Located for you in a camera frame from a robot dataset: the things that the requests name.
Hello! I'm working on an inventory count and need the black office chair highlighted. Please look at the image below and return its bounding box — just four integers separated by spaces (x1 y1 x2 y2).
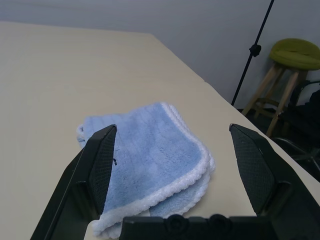
271 79 320 173

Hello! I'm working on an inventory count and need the blue towel with white trim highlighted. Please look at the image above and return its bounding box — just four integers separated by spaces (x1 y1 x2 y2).
75 101 216 238

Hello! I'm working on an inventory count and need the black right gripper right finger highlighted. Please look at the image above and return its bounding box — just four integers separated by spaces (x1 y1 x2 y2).
228 123 320 240

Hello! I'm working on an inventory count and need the wooden stool with green cushion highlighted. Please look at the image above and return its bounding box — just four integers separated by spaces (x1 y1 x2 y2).
241 37 320 138

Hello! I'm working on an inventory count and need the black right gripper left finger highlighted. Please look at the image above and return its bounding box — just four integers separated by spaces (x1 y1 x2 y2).
30 124 118 240

